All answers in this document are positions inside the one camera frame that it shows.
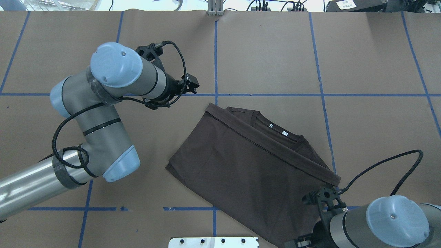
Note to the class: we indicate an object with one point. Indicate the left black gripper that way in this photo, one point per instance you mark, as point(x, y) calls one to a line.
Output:
point(171, 89)

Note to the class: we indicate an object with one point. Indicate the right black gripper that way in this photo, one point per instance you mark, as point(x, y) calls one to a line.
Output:
point(321, 231)

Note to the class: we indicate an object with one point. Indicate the dark brown t-shirt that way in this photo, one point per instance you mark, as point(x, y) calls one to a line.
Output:
point(254, 171)

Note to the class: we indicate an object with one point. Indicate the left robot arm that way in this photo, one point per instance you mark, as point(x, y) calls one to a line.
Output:
point(92, 140)

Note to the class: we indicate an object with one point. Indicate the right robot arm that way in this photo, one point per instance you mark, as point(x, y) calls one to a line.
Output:
point(387, 222)

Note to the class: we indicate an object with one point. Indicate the small black relay box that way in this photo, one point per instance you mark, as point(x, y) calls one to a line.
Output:
point(258, 6)

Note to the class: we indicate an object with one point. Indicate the black power adapter box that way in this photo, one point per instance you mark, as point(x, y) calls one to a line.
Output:
point(356, 6)

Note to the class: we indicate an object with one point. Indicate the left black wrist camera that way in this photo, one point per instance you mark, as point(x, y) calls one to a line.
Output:
point(151, 53)

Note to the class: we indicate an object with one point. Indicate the aluminium frame post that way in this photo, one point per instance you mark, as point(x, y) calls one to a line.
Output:
point(215, 7)

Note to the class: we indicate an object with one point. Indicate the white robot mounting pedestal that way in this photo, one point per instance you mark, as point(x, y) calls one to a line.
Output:
point(214, 242)

